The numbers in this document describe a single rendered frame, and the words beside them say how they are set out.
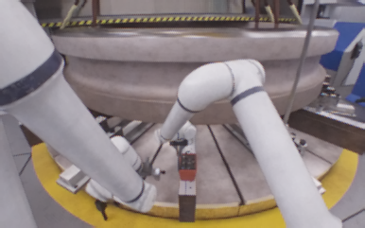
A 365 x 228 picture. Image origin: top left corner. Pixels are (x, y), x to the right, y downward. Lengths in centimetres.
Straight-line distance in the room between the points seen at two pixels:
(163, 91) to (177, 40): 57
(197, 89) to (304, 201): 41
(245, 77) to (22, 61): 53
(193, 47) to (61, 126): 147
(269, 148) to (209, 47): 128
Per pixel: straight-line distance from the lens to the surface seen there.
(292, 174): 57
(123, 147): 69
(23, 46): 26
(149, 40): 174
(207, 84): 54
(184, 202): 159
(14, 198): 48
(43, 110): 30
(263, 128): 56
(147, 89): 202
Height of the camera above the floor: 189
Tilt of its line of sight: 29 degrees down
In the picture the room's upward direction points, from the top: 1 degrees counter-clockwise
